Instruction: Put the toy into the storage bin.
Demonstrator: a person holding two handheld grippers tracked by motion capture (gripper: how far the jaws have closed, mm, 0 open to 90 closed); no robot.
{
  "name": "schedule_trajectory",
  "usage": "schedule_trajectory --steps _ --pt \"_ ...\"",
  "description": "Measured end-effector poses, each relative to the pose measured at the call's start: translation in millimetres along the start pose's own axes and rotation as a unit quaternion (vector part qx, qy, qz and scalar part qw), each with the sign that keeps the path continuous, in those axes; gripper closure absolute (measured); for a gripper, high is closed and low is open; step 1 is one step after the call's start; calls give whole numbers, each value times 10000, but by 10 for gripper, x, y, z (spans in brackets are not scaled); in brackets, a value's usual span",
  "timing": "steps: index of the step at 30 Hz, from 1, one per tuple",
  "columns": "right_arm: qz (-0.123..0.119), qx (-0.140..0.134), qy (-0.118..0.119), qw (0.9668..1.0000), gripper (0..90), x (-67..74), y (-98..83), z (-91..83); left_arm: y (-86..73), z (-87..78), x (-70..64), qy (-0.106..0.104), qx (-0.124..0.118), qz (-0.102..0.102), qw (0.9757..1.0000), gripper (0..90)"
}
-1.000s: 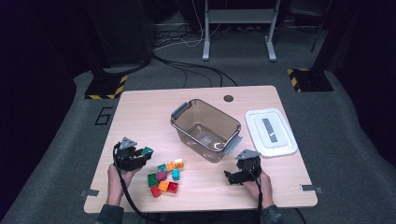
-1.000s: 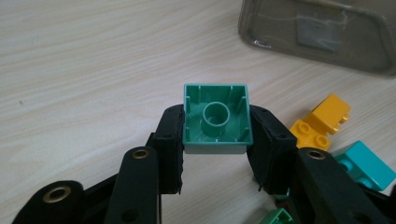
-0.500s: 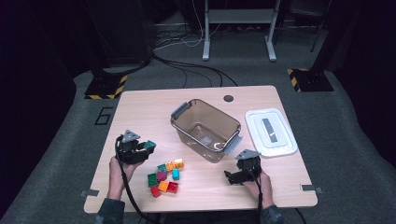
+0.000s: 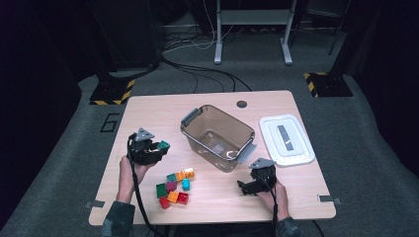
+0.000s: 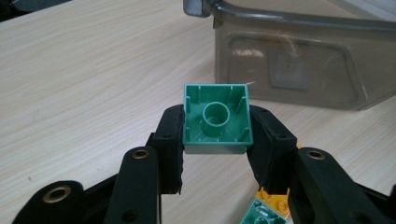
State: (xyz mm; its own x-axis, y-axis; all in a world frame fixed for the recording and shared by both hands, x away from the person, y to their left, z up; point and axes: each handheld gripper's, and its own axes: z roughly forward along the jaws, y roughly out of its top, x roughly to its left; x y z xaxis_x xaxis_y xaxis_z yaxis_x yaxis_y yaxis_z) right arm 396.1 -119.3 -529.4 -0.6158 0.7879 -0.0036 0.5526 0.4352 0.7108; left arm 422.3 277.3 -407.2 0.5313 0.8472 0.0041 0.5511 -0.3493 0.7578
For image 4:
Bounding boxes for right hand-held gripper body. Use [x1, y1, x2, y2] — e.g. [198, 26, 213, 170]
[248, 157, 279, 194]

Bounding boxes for white metal desk frame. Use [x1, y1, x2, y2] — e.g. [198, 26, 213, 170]
[213, 0, 299, 66]

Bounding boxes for dark curtain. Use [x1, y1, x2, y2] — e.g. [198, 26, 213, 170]
[345, 0, 419, 179]
[0, 0, 82, 228]

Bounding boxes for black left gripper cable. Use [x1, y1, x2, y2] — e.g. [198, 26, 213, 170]
[126, 132, 166, 237]

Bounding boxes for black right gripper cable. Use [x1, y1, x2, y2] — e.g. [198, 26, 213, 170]
[256, 171, 326, 237]

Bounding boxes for white box lid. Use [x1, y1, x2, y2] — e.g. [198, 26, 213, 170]
[259, 114, 316, 168]

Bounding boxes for clear brown storage box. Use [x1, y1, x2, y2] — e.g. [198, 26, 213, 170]
[179, 104, 258, 174]

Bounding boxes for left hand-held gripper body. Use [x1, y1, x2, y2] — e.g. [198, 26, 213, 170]
[127, 127, 162, 166]

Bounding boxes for person's left hand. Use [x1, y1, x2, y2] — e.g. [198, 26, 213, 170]
[115, 155, 157, 196]

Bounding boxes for black hazard-striped base plate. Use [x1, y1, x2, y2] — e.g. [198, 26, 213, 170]
[89, 78, 136, 107]
[303, 71, 354, 99]

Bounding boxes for black floor cables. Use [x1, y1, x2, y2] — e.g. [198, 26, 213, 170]
[160, 55, 253, 94]

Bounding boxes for grey tape strip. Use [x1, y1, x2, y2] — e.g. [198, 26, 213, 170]
[84, 199, 106, 210]
[317, 195, 344, 205]

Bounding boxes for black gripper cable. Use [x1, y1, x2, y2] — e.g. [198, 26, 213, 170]
[126, 132, 166, 237]
[256, 171, 326, 237]

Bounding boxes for person's right hand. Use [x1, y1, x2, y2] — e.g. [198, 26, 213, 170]
[256, 179, 291, 215]

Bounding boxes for black stand leg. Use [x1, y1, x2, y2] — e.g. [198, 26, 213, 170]
[327, 0, 352, 56]

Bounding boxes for white floor cables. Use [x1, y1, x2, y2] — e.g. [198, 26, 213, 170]
[162, 0, 235, 53]

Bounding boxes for green toy brick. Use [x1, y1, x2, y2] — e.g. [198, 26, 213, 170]
[155, 183, 168, 199]

